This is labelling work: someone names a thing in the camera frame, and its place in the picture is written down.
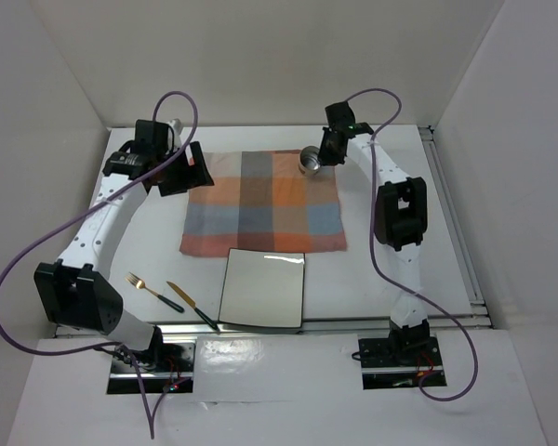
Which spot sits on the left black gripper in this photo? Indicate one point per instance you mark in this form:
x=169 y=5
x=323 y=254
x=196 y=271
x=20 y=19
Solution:
x=189 y=174

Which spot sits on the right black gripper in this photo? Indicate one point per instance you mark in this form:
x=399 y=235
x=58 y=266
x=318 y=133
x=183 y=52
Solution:
x=326 y=158

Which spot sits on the metal cup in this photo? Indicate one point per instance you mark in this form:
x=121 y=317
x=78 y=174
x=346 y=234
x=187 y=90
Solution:
x=309 y=164

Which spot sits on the checkered orange blue cloth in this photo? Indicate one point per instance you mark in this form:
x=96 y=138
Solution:
x=260 y=201

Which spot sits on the square white plate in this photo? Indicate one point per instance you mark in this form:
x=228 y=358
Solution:
x=263 y=290

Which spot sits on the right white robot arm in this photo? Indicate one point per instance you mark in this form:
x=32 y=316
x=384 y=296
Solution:
x=398 y=223

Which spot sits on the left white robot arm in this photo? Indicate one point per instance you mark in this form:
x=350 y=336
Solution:
x=75 y=290

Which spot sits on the gold fork green handle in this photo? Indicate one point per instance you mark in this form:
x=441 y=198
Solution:
x=140 y=284

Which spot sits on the gold knife green handle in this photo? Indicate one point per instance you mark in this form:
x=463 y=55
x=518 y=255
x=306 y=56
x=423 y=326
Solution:
x=191 y=303

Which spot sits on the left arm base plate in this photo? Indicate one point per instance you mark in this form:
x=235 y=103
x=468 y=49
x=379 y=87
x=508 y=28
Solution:
x=174 y=372

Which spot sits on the aluminium rail right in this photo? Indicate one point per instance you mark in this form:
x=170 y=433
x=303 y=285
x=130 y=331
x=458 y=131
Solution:
x=476 y=299

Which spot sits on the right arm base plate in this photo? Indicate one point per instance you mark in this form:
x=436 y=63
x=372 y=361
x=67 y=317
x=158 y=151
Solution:
x=383 y=367

